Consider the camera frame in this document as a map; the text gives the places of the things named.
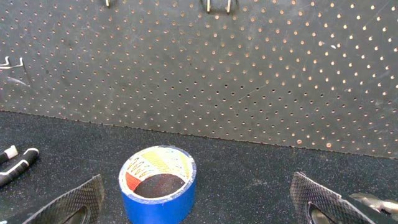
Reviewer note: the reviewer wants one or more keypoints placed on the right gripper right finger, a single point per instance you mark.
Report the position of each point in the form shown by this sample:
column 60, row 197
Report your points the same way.
column 323, row 205

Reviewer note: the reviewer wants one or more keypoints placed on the black and white pliers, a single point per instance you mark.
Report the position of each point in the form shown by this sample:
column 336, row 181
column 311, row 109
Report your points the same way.
column 18, row 166

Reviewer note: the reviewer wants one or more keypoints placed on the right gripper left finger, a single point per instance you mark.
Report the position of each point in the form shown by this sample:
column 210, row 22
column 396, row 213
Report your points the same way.
column 81, row 202

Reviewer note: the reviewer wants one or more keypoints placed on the roll of blue tape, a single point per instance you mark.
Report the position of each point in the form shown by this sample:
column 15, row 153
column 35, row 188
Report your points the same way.
column 158, row 211

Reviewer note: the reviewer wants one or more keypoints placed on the metal hook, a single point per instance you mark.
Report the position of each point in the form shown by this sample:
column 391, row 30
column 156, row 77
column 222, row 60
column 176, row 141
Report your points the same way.
column 107, row 2
column 22, row 63
column 208, row 6

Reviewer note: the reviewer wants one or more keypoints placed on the black pegboard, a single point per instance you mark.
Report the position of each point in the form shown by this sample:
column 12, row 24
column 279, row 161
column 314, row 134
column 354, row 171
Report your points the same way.
column 186, row 62

